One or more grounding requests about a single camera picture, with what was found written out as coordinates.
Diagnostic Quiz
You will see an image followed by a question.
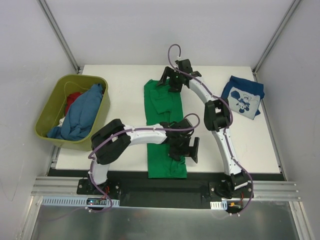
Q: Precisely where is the olive green plastic bin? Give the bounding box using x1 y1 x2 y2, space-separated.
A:
35 74 111 151

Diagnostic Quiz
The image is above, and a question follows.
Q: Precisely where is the teal blue t shirt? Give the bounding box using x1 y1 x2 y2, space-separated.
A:
46 83 103 141

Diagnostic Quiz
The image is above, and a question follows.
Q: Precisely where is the left slotted cable duct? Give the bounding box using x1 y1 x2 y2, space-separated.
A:
41 196 120 208

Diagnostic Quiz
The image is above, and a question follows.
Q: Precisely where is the frame post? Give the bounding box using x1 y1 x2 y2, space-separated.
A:
252 0 303 76
37 0 81 74

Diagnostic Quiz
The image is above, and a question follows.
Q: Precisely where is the slotted cable duct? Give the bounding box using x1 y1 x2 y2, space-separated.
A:
210 200 228 211
41 196 120 208

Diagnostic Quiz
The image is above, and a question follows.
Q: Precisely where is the white garment in bin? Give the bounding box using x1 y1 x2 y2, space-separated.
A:
58 117 65 127

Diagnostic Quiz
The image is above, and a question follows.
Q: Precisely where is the red t shirt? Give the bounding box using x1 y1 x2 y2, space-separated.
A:
64 92 82 115

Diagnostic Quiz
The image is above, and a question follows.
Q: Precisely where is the folded navy printed t shirt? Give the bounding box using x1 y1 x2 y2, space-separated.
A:
221 75 265 120

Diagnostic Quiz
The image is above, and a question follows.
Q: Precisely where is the right frame post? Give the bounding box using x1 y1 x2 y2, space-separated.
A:
252 0 303 76

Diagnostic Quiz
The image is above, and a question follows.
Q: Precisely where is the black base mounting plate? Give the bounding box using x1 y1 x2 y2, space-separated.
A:
76 171 253 208

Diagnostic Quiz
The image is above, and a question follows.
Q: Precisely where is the right slotted cable duct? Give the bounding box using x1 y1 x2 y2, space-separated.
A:
210 200 228 211

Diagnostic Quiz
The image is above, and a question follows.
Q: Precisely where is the aluminium extrusion rail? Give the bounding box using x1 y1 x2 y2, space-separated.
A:
31 176 302 202

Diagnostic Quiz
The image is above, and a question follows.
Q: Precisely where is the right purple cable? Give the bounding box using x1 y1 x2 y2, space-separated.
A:
166 43 254 221

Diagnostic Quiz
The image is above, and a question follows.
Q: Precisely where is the green t shirt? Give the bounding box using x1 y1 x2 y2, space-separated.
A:
143 79 187 179

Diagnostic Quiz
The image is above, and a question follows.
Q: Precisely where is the left frame post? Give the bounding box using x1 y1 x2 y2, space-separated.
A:
37 0 81 74

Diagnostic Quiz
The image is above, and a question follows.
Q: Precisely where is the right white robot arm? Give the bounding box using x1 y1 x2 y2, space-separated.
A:
157 59 250 199

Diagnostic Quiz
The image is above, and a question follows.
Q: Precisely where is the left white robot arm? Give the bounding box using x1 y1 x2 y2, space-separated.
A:
88 118 200 195

